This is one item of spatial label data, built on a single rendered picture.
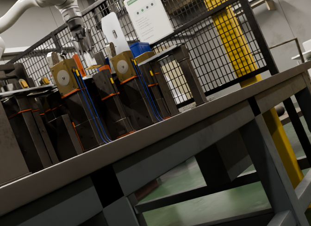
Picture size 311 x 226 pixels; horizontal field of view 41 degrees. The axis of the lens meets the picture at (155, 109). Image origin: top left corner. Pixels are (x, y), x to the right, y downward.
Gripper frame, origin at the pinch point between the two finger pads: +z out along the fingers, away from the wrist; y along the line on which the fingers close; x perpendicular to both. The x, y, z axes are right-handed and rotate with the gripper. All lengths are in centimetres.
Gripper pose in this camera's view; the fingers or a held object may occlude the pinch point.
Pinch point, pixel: (90, 59)
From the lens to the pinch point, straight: 203.1
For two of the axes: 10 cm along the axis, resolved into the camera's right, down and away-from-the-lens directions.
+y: 7.8, -3.5, -5.2
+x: 4.9, -1.7, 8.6
